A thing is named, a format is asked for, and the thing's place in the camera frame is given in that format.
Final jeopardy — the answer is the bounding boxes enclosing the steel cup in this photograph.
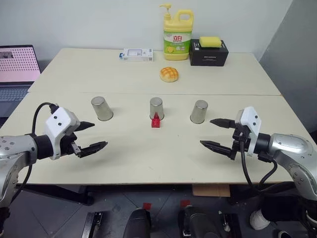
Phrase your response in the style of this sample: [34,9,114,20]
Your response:
[189,100,209,124]
[149,97,165,120]
[91,96,114,122]

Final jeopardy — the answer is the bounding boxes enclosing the dark rounded shape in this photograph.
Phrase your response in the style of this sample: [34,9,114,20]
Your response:
[177,206,224,238]
[123,207,152,238]

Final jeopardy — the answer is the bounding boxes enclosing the white flat carton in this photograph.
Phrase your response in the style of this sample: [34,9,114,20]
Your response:
[118,48,155,62]

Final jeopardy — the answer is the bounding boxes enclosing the grey laptop with pink screen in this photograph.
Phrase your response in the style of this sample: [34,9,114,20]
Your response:
[0,44,42,118]

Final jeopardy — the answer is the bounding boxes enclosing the black cardboard box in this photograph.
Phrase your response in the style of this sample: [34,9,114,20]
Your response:
[189,38,230,67]

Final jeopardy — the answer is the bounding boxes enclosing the white shoe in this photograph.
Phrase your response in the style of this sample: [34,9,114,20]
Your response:
[249,209,271,231]

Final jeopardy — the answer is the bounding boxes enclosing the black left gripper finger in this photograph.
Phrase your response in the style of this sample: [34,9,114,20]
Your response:
[73,120,96,132]
[77,141,108,158]

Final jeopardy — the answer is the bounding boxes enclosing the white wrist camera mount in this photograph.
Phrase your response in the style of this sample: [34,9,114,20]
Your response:
[44,106,81,161]
[234,106,263,158]

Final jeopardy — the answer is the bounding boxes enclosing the brown cardboard piece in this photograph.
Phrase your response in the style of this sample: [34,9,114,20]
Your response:
[191,184,231,197]

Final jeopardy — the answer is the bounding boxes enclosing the yellow dish soap pump bottle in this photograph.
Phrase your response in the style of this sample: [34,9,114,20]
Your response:
[158,3,195,61]

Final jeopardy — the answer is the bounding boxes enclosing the metal floor bracket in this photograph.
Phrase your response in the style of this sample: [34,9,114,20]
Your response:
[81,211,104,238]

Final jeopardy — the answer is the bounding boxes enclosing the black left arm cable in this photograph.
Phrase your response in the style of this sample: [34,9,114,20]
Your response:
[9,102,60,199]

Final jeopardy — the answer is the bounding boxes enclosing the yellow sponge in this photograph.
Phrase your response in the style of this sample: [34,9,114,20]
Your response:
[199,36,222,49]

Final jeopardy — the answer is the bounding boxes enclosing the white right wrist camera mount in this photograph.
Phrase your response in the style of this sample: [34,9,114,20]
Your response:
[234,106,263,158]

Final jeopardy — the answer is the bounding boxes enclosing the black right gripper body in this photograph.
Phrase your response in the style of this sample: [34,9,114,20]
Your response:
[229,123,251,161]

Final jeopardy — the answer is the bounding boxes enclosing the black table leg frame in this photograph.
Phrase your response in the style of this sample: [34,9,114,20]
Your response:
[21,184,94,207]

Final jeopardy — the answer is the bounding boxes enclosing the small red plastic block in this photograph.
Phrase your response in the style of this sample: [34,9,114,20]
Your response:
[151,112,161,129]

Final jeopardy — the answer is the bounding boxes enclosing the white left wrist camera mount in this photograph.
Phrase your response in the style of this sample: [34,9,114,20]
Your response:
[44,106,81,161]

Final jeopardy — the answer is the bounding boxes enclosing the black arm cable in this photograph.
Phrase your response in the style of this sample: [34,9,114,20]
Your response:
[237,132,279,187]
[9,102,60,199]

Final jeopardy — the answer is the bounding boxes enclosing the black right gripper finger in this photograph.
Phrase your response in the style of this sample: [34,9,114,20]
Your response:
[210,119,236,129]
[200,140,234,157]

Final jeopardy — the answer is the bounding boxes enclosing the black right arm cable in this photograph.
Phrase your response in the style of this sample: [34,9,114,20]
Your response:
[237,132,279,187]

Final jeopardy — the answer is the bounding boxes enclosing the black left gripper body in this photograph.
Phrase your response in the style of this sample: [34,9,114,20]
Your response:
[59,131,82,157]

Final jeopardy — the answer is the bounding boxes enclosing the golden bread bun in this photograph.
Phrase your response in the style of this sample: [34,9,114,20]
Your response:
[159,66,180,83]

